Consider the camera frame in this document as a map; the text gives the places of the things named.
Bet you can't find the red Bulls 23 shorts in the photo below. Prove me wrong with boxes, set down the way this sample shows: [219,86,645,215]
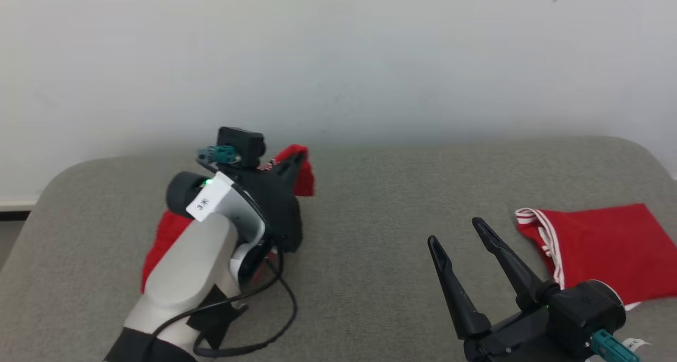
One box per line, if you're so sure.
[141,144,316,295]

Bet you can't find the white paper cable tag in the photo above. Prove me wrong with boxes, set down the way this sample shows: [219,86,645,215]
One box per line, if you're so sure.
[186,185,233,222]

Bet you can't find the grey fabric sofa cushion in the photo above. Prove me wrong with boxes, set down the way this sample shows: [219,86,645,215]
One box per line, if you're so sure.
[0,135,677,362]

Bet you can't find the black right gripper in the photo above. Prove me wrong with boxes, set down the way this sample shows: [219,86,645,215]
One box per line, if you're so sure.
[427,218,580,362]

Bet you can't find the red white basketball jersey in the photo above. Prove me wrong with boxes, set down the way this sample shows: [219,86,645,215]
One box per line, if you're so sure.
[515,203,677,311]

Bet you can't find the wall baseboard strip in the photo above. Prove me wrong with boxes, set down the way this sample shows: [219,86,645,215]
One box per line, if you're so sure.
[0,197,42,221]

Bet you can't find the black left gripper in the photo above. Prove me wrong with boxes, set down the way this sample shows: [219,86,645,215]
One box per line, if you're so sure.
[233,151,308,254]

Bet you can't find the black cable with teal plug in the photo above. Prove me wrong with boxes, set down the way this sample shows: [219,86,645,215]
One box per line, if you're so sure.
[143,145,298,358]
[590,329,642,362]

